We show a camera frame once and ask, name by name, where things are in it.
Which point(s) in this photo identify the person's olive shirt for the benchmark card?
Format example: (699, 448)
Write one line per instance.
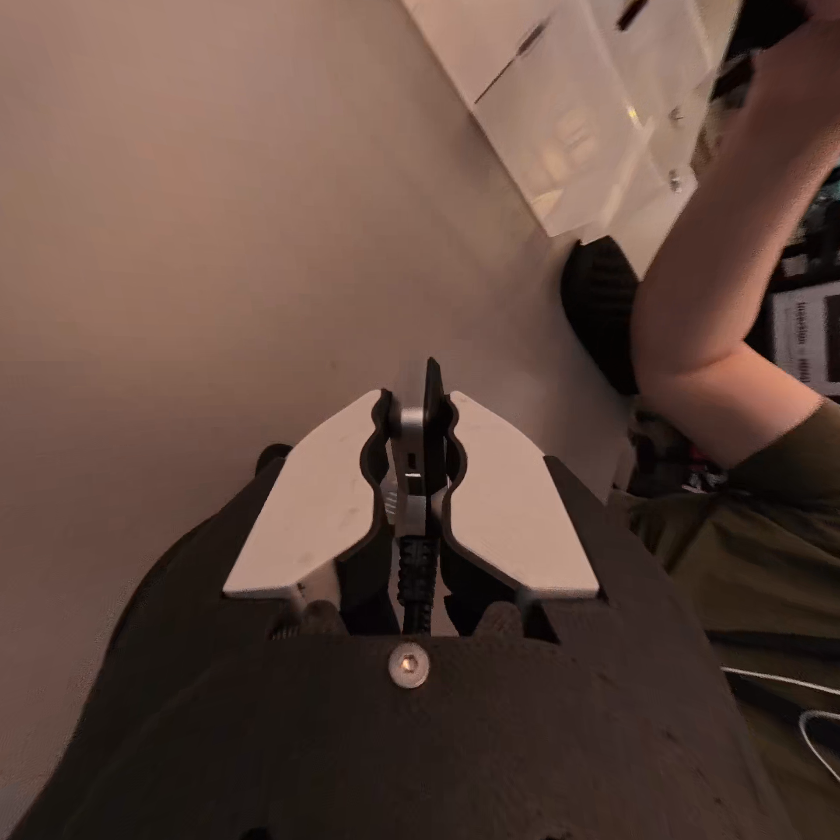
(754, 571)

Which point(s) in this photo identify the person's right forearm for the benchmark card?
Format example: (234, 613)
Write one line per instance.
(709, 295)

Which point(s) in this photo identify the white box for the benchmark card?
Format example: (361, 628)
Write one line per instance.
(558, 98)

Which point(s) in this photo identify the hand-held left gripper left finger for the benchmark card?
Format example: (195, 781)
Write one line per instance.
(308, 512)

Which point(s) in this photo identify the printed paper sheet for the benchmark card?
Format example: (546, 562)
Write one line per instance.
(804, 328)

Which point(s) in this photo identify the black ribbed pad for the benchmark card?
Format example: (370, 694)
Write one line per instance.
(600, 315)

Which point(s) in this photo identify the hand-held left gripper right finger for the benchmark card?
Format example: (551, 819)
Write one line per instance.
(518, 518)

